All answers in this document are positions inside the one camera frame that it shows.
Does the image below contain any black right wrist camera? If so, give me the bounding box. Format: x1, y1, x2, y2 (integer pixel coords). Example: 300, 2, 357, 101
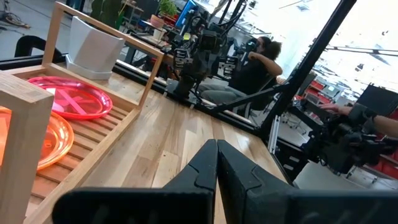
198, 29, 223, 52

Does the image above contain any wooden slatted shelf rack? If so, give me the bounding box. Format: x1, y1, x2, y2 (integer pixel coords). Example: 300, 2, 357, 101
0, 1, 165, 224

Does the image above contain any person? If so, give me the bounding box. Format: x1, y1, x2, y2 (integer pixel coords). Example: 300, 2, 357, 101
198, 36, 283, 106

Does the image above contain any green plant in clay pot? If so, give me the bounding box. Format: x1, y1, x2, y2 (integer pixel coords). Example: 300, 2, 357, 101
150, 0, 178, 29

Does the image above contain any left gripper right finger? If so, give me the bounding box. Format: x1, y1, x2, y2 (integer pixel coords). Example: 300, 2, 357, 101
217, 139, 398, 224

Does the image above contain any pink translucent plastic plate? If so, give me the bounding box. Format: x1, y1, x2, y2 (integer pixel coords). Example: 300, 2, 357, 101
27, 76, 114, 121

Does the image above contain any red plastic bin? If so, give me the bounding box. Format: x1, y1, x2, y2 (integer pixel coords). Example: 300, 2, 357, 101
306, 80, 327, 105
373, 152, 398, 180

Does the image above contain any orange translucent plastic plate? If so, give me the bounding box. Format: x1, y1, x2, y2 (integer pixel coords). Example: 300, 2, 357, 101
0, 105, 75, 171

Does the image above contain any person's forearm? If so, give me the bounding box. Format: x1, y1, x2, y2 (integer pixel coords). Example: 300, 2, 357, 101
373, 114, 398, 139

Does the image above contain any black frame clamp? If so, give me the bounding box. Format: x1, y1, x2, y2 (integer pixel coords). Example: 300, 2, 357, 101
14, 35, 63, 62

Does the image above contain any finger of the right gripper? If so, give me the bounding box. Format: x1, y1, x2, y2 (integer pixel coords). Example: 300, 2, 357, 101
191, 52, 205, 77
203, 52, 216, 78

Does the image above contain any blue computer monitor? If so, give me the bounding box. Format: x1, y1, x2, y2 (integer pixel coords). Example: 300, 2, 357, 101
175, 0, 199, 29

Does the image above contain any white angular plant pot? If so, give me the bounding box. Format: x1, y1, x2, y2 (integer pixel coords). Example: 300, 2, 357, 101
66, 16, 126, 81

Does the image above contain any person's hand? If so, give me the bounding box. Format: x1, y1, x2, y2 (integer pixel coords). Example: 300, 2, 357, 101
319, 103, 353, 116

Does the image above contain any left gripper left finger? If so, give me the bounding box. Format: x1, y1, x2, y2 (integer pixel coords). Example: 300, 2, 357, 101
52, 139, 218, 224

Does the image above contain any green cactus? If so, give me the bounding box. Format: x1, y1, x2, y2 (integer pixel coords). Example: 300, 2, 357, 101
90, 0, 124, 30

